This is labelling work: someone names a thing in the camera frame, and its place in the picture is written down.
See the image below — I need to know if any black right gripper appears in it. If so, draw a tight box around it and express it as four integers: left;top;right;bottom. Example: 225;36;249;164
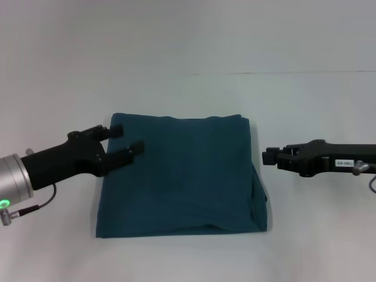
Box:
262;139;376;178

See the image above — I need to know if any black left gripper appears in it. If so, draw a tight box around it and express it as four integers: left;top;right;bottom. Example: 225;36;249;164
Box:
20;123;146;191

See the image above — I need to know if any teal blue t-shirt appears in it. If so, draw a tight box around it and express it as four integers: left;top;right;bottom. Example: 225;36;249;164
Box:
95;112;268;239

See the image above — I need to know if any left gripper cable with plugs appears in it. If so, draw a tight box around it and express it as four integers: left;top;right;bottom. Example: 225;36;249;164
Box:
0;148;58;227

